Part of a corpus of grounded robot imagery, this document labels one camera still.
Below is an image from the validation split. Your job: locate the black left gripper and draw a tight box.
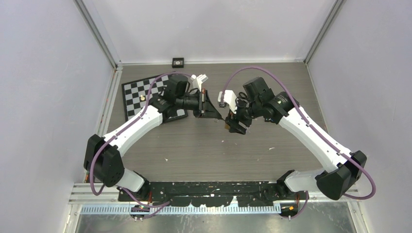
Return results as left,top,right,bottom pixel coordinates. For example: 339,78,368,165
176,89,222,120

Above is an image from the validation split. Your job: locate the black white chessboard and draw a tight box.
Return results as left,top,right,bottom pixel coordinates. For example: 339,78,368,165
121,75,189,122

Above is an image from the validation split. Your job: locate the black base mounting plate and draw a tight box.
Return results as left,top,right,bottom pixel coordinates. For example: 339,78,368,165
118,181,309,207

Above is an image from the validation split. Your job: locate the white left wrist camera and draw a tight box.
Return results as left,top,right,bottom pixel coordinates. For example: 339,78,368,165
190,74,208,94

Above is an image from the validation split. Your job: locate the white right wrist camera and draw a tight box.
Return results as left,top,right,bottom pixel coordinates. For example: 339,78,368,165
217,90,238,114

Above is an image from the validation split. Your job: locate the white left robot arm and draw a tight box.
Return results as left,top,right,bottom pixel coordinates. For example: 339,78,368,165
84,72,222,201

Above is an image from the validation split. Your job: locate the small black square box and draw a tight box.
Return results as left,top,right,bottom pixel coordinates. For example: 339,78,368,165
172,58,185,68

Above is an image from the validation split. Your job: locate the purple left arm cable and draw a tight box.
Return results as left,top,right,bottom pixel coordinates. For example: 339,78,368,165
89,72,194,220

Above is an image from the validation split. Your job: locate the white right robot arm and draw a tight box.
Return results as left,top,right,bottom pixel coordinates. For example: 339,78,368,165
218,77,367,200

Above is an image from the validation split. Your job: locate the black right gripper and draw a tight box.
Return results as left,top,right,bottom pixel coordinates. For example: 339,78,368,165
225,96,262,134

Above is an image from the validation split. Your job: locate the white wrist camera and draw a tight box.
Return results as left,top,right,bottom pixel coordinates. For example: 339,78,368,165
190,74,208,94
217,90,238,114

